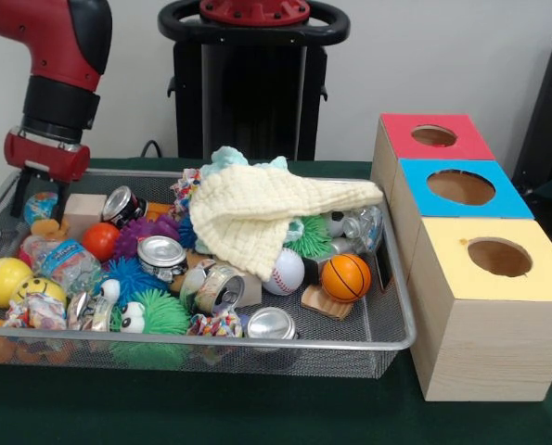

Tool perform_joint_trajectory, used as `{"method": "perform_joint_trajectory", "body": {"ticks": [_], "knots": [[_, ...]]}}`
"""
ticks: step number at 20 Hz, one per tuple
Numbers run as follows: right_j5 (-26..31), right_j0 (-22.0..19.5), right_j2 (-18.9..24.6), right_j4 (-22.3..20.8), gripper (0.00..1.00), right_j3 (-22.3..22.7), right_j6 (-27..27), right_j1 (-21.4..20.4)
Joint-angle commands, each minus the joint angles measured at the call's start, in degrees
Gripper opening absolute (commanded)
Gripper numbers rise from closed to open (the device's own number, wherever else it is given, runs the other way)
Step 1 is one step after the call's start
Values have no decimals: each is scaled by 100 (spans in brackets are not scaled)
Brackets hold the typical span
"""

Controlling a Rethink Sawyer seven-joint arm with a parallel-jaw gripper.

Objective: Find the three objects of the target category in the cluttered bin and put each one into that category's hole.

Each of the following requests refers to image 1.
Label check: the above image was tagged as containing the green fuzzy toy with eyes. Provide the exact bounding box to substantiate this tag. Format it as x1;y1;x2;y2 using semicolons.
110;289;192;336

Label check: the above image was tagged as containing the silver crushed can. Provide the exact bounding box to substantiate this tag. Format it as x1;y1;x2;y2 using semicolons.
245;307;298;341

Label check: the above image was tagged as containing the black crushed soda can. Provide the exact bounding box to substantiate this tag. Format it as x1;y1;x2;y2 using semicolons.
136;235;189;283

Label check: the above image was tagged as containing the shallow clear mesh bin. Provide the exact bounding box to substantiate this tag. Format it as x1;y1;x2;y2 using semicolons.
0;166;418;380

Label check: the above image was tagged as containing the yellow smiley face ball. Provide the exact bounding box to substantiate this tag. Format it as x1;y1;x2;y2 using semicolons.
10;276;68;307

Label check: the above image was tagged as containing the small orange basketball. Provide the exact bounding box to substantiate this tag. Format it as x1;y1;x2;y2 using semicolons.
320;253;373;304

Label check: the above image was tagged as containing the wooden box with three holes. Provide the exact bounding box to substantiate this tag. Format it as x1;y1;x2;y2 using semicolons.
370;112;552;402

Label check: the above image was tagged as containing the small white baseball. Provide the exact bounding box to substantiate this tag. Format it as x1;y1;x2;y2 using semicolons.
262;248;306;296

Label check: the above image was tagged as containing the cream waffle cloth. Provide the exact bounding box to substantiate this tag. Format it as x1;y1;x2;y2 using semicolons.
187;164;384;282

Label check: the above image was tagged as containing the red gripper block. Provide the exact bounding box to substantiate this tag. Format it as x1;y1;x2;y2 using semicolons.
4;125;91;223

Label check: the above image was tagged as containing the plain yellow ball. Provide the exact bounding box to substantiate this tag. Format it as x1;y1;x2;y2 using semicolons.
0;258;34;309

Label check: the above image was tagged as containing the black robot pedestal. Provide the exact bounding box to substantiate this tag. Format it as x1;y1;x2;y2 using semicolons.
157;0;351;162

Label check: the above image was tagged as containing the tan brown plush toy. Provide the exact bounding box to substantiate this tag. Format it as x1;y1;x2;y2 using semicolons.
30;218;71;240

